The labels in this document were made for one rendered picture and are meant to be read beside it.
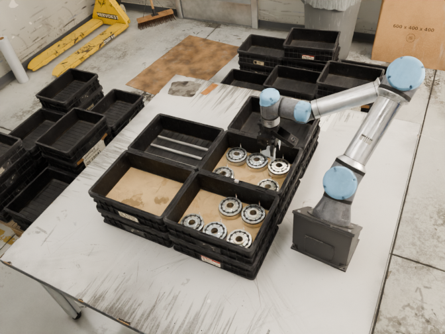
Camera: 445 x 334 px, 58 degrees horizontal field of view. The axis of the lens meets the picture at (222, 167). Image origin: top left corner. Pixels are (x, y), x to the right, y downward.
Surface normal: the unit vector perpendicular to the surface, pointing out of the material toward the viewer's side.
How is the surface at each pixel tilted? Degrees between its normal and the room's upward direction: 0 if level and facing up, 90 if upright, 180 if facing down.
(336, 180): 53
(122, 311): 0
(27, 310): 0
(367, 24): 90
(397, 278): 0
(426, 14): 78
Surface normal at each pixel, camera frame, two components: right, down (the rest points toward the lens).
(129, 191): -0.10, -0.70
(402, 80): -0.27, -0.14
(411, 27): -0.45, 0.48
